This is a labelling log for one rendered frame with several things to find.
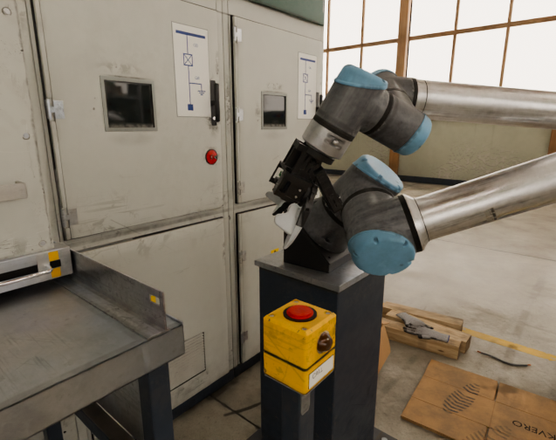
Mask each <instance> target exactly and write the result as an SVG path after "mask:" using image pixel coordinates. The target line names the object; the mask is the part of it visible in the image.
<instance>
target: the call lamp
mask: <svg viewBox="0 0 556 440"><path fill-rule="evenodd" d="M332 345H333V339H332V337H331V335H330V333H329V332H328V331H327V330H324V331H322V332H321V333H320V335H319V337H318V339H317V342H316V352H317V353H318V354H322V353H324V352H327V351H329V350H330V349H331V347H332Z"/></svg>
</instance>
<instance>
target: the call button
mask: <svg viewBox="0 0 556 440"><path fill-rule="evenodd" d="M286 313H287V315H288V316H289V317H291V318H294V319H297V320H304V319H308V318H311V317H312V316H313V310H312V309H311V308H310V307H308V306H302V305H296V306H291V307H290V308H289V309H287V311H286Z"/></svg>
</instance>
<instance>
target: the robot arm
mask: <svg viewBox="0 0 556 440"><path fill-rule="evenodd" d="M431 120H446V121H456V122H467V123H478V124H489V125H499V126H511V127H532V128H543V129H553V130H556V92H552V91H542V90H532V89H523V88H513V87H503V86H484V85H474V84H464V83H455V82H445V81H435V80H425V79H416V78H410V77H399V76H397V75H396V74H395V73H394V72H392V71H390V70H388V69H379V70H376V71H374V72H367V71H365V70H363V69H361V68H359V67H358V66H355V65H351V64H347V65H344V66H343V67H342V69H341V70H340V73H339V74H338V76H337V77H336V78H335V79H334V80H333V84H332V86H331V87H330V89H329V91H328V93H327V94H326V97H325V98H324V99H323V101H322V103H321V104H320V106H319V109H318V110H317V112H316V114H315V115H314V116H313V118H312V119H311V121H310V123H309V125H308V126H307V128H306V130H305V132H304V133H303V135H302V137H303V139H304V140H305V142H303V141H301V140H299V139H297V138H296V139H295V141H294V142H293V144H292V146H291V148H290V150H289V151H288V153H287V155H286V157H285V158H284V160H283V161H280V162H279V164H278V165H277V167H276V169H275V170H274V172H273V174H272V176H271V178H270V180H269V182H272V183H274V184H275V185H274V188H273V189H272V191H268V192H267V193H266V194H265V195H266V196H267V197H268V198H269V199H271V200H272V201H273V202H274V203H275V204H276V205H277V206H276V208H275V210H274V211H273V212H272V215H273V216H275V217H274V223H275V224H276V225H277V226H278V227H279V228H280V229H281V230H283V231H284V232H285V233H287V234H288V235H287V237H286V239H285V243H284V246H283V249H287V248H288V247H289V246H290V245H291V244H292V243H293V241H294V240H295V238H296V237H297V235H298V234H299V233H300V231H301V229H302V227H304V229H305V231H306V232H307V234H308V235H309V236H310V238H311V239H312V240H313V241H314V242H315V243H317V244H318V245H319V246H321V247H322V248H324V249H326V250H328V251H331V252H334V253H341V252H343V251H345V250H346V249H347V248H348V250H349V252H350V254H351V257H352V260H353V262H354V264H355V265H356V266H357V267H358V268H359V269H360V270H363V271H364V272H366V273H369V274H372V275H378V276H386V275H388V274H395V273H398V272H401V271H403V270H405V269H406V268H408V267H409V266H410V265H411V264H412V261H413V260H414V259H415V254H416V253H417V252H420V251H424V249H425V247H426V245H427V244H428V242H429V241H430V240H433V239H436V238H439V237H444V236H448V235H450V234H453V233H457V232H459V231H463V230H468V229H471V228H474V227H477V226H480V225H483V224H487V223H491V222H495V221H497V220H501V219H504V218H507V217H512V216H516V215H518V214H521V213H525V212H527V211H530V210H535V209H539V208H542V207H545V206H548V205H551V204H555V203H556V153H553V154H549V155H545V156H542V157H539V158H537V159H534V160H531V161H528V162H524V163H521V164H519V165H516V166H513V167H510V168H505V169H502V170H499V171H497V172H494V173H491V174H488V175H484V176H481V177H478V178H476V179H473V180H470V181H467V182H462V183H459V184H457V185H454V186H451V187H448V188H446V189H441V190H438V191H436V192H433V193H430V194H427V195H425V196H420V197H417V198H412V197H410V196H406V195H404V194H402V195H399V196H396V195H398V193H401V190H402V189H403V184H402V181H401V180H400V178H399V177H398V176H397V174H396V173H395V172H394V171H393V170H392V169H391V168H390V167H388V166H387V165H386V164H385V163H383V162H381V161H380V160H378V159H377V158H375V157H373V156H372V155H362V156H361V157H360V158H358V159H357V160H356V161H355V162H353V164H352V165H351V166H350V167H349V168H348V169H347V170H346V171H345V172H344V174H343V175H342V176H341V177H340V178H339V179H338V180H337V181H336V182H335V183H334V184H332V183H331V181H330V179H329V177H328V175H327V173H326V171H325V169H324V168H323V167H322V166H321V163H322V162H324V163H325V164H328V165H332V164H333V162H334V160H335V159H336V160H340V159H341V157H342V156H343V154H344V153H345V152H346V150H347V148H348V147H349V145H350V143H351V142H352V141H353V139H354V137H355V136H356V135H357V133H358V132H359V131H360V132H361V133H363V134H365V135H367V136H368V137H370V138H372V139H374V140H375V141H378V142H379V143H380V144H382V145H384V146H386V147H387V148H390V149H392V150H393V152H395V153H398V154H400V155H411V154H413V153H414V152H415V151H416V150H418V149H419V148H420V147H421V145H423V144H424V142H425V141H426V140H427V139H428V137H429V134H430V131H431V127H432V123H431ZM278 167H280V168H281V169H283V170H284V171H280V173H279V176H280V177H277V176H276V177H275V178H274V177H273V176H274V175H275V173H276V172H277V170H278ZM318 188H319V190H320V192H321V194H322V196H321V197H319V198H317V199H314V198H315V196H316V194H317V192H318ZM289 205H290V206H289ZM288 207H289V208H288ZM287 208H288V210H287V212H286V213H283V211H284V210H286V209H287Z"/></svg>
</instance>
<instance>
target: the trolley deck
mask: <svg viewBox="0 0 556 440"><path fill-rule="evenodd" d="M166 321H167V327H168V328H169V331H167V332H165V333H162V334H160V335H158V336H156V337H154V338H153V339H150V340H146V339H144V338H143V337H141V336H139V335H138V334H137V333H135V332H134V331H132V330H130V329H129V328H127V327H125V326H123V325H122V324H121V323H119V322H118V321H116V320H114V319H113V318H111V317H109V316H108V315H106V314H105V313H103V312H101V311H100V310H99V309H97V308H95V307H94V306H92V305H90V304H89V303H87V302H85V301H84V300H83V299H81V298H79V297H78V296H76V295H75V294H73V293H71V292H69V291H68V290H66V289H65V288H64V287H62V286H61V285H58V284H57V283H55V282H54V281H52V280H50V279H49V280H46V281H43V282H40V283H36V284H33V285H28V286H25V287H21V288H18V289H15V290H11V291H8V292H3V293H0V440H27V439H28V438H30V437H33V436H35V435H37V433H39V432H41V431H43V430H46V429H47V428H49V427H51V426H52V425H54V424H56V423H58V422H60V421H62V420H64V419H66V418H67V417H68V416H71V415H73V414H75V413H77V412H78V411H80V410H82V409H84V408H86V407H87V406H89V405H91V404H93V403H95V402H97V401H98V400H100V399H102V398H104V397H106V396H107V395H110V394H112V393H113V392H115V391H116V390H118V389H120V388H123V387H125V386H126V385H128V384H129V383H131V382H134V381H135V380H137V379H139V378H141V377H142V376H144V375H146V374H148V373H150V372H152V371H154V370H155V369H157V368H159V367H161V366H163V365H165V364H166V363H168V362H170V361H172V360H174V359H175V358H177V357H179V356H181V355H183V354H185V346H184V332H183V322H182V321H181V320H179V319H177V318H175V317H173V316H171V315H169V314H167V313H166Z"/></svg>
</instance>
